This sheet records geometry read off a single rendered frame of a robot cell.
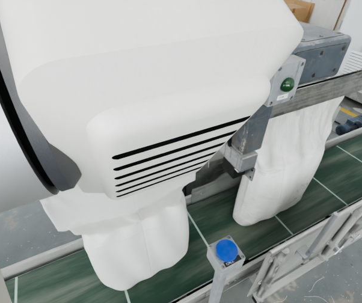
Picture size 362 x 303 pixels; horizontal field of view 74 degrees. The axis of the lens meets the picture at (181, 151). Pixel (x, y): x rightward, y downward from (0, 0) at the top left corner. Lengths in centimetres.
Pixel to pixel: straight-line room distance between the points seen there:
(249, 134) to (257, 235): 80
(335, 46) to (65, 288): 129
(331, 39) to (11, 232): 204
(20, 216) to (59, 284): 96
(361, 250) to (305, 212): 61
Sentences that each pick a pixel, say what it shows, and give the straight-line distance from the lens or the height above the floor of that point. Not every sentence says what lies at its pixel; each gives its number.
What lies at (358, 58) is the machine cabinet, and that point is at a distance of 362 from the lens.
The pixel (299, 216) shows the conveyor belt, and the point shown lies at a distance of 150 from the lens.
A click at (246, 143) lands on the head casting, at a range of 65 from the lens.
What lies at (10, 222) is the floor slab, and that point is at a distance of 216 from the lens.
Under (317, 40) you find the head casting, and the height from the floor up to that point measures 134.
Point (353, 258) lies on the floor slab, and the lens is 199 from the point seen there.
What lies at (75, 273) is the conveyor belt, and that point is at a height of 38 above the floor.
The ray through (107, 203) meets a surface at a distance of 79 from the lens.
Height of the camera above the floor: 150
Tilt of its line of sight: 40 degrees down
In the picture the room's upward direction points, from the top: straight up
